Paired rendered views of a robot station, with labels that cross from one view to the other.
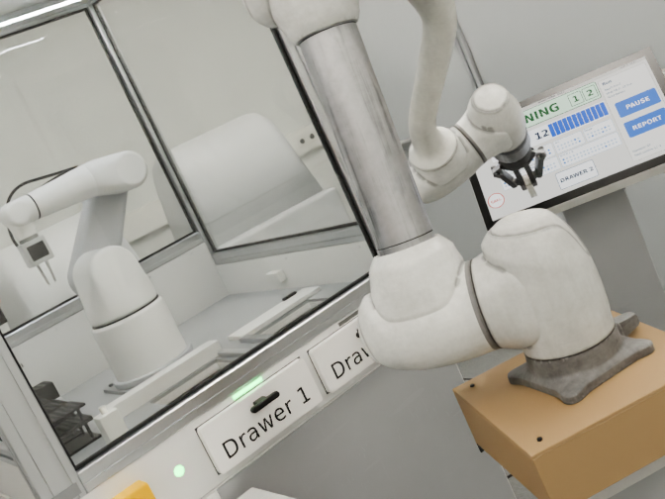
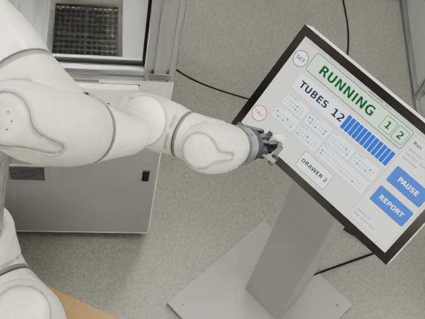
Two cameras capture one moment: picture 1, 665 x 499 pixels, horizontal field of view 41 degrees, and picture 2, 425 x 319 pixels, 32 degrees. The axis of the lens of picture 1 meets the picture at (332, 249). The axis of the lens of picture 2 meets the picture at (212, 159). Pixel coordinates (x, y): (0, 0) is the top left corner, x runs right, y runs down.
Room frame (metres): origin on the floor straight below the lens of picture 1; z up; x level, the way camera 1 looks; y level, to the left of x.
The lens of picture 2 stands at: (1.00, -0.68, 2.47)
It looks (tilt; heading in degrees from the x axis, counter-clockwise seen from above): 56 degrees down; 18
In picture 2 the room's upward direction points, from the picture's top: 15 degrees clockwise
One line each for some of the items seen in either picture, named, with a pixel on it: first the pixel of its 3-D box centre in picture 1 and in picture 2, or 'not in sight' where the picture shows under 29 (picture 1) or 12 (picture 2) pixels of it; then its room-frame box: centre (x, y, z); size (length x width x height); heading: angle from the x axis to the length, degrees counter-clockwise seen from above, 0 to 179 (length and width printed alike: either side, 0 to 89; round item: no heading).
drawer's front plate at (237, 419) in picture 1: (262, 414); not in sight; (1.81, 0.28, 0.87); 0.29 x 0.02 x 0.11; 124
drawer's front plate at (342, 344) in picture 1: (364, 341); (83, 97); (1.99, 0.02, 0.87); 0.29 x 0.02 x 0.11; 124
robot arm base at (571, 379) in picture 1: (583, 345); not in sight; (1.37, -0.31, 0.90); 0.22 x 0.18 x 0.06; 108
